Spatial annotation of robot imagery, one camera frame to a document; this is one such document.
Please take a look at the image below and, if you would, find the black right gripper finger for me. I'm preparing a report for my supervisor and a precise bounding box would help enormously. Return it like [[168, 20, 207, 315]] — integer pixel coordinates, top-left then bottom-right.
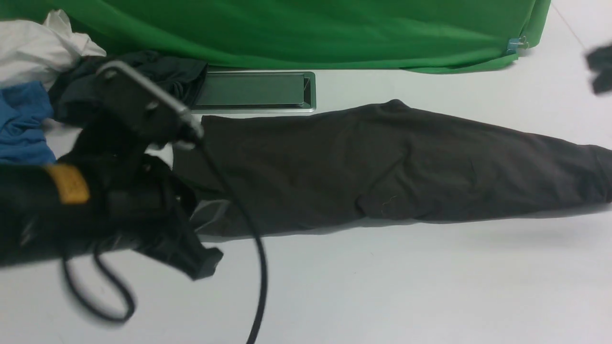
[[586, 45, 612, 95]]

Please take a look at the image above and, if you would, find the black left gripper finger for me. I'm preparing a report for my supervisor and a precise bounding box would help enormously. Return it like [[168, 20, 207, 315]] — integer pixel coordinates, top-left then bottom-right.
[[184, 246, 224, 280]]

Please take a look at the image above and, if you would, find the blue crumpled garment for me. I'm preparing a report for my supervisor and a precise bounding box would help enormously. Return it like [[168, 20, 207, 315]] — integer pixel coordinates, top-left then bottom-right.
[[0, 81, 55, 165]]

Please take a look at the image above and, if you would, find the metal table cable hatch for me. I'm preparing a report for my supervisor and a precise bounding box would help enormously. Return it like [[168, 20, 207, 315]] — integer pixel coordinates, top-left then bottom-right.
[[191, 71, 317, 114]]

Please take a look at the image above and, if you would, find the green backdrop cloth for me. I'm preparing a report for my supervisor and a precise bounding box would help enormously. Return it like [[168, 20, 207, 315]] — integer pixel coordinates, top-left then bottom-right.
[[1, 0, 551, 74]]

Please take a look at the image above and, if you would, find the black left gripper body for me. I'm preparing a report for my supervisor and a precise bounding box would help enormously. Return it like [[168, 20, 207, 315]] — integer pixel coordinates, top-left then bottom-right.
[[60, 115, 202, 268]]

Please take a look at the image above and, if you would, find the blue binder clip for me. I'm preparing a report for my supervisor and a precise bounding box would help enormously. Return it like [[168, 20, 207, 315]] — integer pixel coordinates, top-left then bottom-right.
[[505, 35, 530, 55]]

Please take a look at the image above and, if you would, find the dark teal crumpled garment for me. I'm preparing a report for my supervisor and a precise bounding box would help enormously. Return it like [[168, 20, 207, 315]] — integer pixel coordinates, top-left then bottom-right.
[[48, 51, 208, 127]]

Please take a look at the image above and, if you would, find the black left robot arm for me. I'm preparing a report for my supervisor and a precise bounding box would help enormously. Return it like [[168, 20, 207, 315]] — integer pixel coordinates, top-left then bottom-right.
[[1, 115, 223, 280]]

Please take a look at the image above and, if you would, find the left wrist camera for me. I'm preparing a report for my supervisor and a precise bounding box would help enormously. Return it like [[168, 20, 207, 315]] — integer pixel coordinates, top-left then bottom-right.
[[94, 60, 205, 150]]

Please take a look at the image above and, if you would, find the dark gray long-sleeved shirt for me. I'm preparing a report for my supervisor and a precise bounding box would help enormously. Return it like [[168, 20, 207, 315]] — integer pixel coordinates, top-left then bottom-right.
[[201, 100, 611, 236]]

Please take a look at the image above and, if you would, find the white crumpled garment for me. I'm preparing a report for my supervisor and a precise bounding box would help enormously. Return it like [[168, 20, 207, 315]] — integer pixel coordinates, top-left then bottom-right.
[[0, 10, 107, 89]]

